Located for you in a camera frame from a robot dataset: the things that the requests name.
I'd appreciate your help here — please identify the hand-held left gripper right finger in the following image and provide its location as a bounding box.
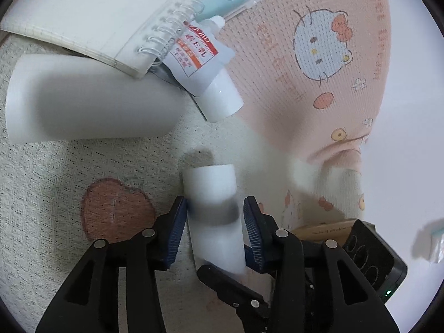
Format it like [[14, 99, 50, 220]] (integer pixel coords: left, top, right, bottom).
[[243, 196, 399, 333]]

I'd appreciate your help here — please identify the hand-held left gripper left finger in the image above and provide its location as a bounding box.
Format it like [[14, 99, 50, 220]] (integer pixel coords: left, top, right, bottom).
[[36, 196, 188, 333]]

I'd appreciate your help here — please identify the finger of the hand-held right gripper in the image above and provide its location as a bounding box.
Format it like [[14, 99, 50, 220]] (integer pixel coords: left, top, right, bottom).
[[196, 264, 270, 333]]

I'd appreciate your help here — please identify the white foam tube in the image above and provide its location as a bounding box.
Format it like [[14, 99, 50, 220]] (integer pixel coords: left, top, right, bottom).
[[5, 54, 186, 143], [182, 164, 248, 274]]

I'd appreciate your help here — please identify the brown cardboard box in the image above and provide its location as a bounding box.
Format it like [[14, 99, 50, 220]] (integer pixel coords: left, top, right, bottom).
[[293, 219, 358, 247]]

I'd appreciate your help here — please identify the clear plastic packet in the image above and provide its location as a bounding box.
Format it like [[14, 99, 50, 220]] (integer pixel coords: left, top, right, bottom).
[[413, 220, 444, 264]]

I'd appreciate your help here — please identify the pink cat printed blanket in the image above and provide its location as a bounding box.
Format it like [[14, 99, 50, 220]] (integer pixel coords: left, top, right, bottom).
[[0, 0, 389, 333]]

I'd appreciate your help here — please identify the small white bottle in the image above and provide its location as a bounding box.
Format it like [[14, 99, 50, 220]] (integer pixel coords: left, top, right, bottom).
[[192, 69, 244, 123]]

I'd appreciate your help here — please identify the white pouch with red label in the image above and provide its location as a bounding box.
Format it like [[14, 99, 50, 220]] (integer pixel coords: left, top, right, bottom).
[[161, 16, 236, 97]]

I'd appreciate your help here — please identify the white spiral notebook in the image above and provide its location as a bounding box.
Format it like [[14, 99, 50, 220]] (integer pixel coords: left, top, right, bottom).
[[0, 0, 205, 79]]

